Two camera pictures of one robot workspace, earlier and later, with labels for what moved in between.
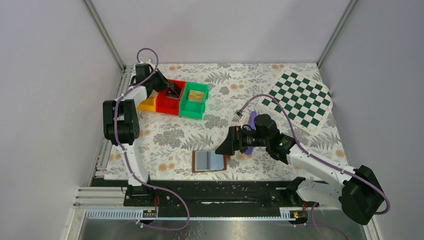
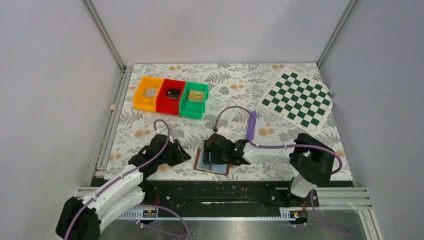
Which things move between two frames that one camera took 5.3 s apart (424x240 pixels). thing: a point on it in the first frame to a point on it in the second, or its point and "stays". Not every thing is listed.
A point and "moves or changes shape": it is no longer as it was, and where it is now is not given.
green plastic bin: [189, 108] stays
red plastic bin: [168, 105] stays
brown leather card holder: [204, 160] moves or changes shape
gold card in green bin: [196, 96] stays
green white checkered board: [306, 101] stays
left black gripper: [164, 82] to [180, 155]
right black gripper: [234, 141] to [214, 159]
